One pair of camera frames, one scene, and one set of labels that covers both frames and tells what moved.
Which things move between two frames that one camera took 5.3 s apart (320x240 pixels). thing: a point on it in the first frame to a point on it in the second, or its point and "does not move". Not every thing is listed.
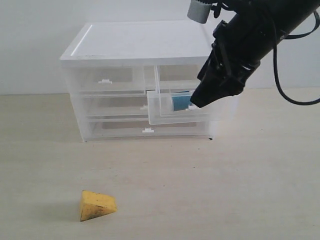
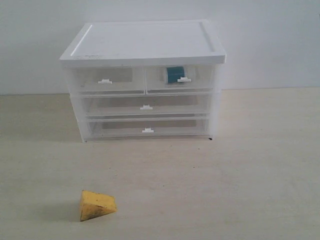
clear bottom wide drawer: [131, 128] does not move
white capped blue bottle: [181, 100] to [176, 74]
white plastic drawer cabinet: [134, 81] does not move
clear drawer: [172, 105] to [201, 77]
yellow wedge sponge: [94, 204] does not move
